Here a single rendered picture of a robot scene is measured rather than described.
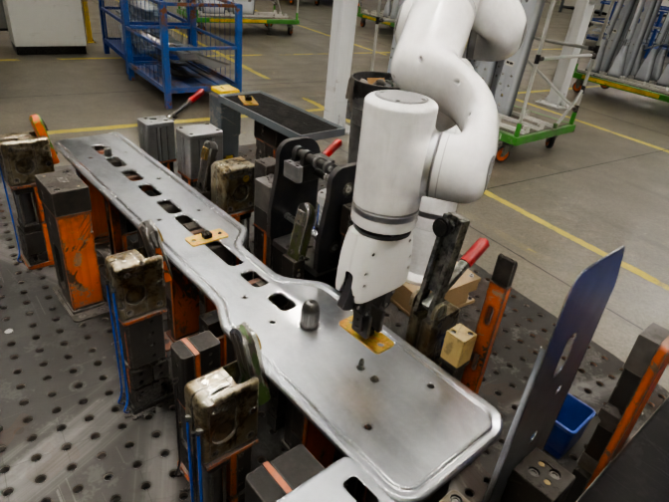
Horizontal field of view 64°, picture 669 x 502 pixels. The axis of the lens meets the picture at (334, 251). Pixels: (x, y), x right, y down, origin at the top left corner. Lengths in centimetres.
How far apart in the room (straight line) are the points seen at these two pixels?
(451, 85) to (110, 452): 87
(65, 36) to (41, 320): 655
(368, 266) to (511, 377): 76
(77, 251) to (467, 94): 99
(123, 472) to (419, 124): 80
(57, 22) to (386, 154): 730
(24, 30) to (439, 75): 724
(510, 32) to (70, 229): 100
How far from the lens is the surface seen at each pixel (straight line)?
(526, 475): 65
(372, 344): 76
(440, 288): 84
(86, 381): 127
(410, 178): 61
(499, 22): 97
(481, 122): 63
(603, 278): 54
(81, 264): 139
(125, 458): 111
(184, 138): 139
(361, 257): 66
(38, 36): 779
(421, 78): 71
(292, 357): 83
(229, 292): 96
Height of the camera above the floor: 155
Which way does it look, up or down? 30 degrees down
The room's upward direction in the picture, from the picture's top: 6 degrees clockwise
